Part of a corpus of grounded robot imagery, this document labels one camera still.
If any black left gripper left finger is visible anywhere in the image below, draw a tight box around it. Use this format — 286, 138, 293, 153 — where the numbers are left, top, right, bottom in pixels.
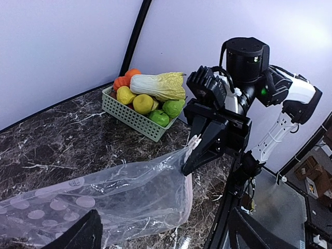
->
43, 210, 103, 249

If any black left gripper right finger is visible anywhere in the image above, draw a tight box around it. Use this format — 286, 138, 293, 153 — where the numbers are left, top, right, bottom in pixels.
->
228, 207, 280, 248

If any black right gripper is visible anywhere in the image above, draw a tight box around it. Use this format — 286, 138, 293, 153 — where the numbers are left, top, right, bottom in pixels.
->
182, 99, 252, 176

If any clear dotted zip top bag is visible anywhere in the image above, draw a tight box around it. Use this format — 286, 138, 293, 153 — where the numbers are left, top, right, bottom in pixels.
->
1, 135, 201, 247

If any napa cabbage toy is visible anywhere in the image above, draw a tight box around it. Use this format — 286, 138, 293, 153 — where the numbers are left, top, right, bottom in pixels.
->
130, 72, 186, 101

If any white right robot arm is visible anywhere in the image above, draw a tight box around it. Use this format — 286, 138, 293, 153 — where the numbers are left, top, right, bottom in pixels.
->
182, 37, 322, 187

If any green wrinkled fruit toy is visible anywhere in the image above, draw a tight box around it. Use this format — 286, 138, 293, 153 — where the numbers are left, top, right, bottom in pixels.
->
162, 100, 185, 118

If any green apple toy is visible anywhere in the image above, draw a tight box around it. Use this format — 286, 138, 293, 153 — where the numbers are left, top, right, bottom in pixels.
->
148, 109, 170, 127

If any green perforated plastic basket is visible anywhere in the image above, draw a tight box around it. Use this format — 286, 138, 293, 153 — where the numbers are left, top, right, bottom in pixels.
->
102, 86, 177, 142

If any yellow round fruit toy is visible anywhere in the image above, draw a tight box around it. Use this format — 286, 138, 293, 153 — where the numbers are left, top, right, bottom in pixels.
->
133, 94, 154, 115

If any cardboard box background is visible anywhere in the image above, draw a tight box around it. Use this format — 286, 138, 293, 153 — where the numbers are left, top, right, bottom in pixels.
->
294, 156, 331, 207

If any yellow lemon toy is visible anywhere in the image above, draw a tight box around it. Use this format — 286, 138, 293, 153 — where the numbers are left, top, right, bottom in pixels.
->
116, 86, 136, 105

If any orange pumpkin toy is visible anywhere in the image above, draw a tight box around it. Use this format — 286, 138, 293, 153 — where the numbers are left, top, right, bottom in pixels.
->
113, 68, 141, 91

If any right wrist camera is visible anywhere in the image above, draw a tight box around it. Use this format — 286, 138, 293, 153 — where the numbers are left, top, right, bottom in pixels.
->
186, 65, 227, 109

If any black corner frame post right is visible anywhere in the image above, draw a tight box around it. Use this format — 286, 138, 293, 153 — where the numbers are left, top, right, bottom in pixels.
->
119, 0, 152, 76

